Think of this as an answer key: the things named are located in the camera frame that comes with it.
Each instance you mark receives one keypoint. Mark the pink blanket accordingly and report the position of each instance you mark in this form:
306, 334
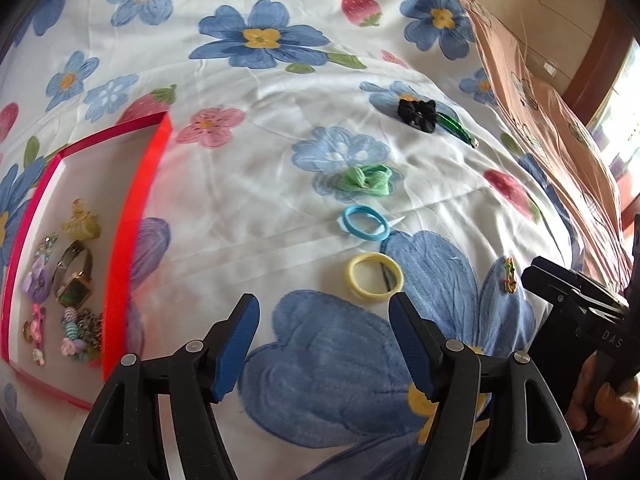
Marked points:
547, 128

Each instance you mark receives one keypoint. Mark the yellow claw hair clip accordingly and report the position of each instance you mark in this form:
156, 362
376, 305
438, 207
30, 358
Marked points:
82, 224

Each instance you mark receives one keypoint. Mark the red shallow jewelry box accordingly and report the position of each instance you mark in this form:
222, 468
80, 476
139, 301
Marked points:
112, 171

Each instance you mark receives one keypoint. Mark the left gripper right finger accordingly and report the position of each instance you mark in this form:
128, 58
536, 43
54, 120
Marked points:
420, 343

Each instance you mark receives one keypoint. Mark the black scrunchie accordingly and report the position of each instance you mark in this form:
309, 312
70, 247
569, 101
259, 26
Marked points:
418, 114

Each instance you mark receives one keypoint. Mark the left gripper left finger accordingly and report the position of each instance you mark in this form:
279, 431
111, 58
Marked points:
227, 343

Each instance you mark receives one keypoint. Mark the floral white bed sheet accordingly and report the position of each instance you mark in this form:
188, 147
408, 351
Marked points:
287, 160

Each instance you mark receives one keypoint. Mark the right hand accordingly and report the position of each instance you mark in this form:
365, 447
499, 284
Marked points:
619, 412

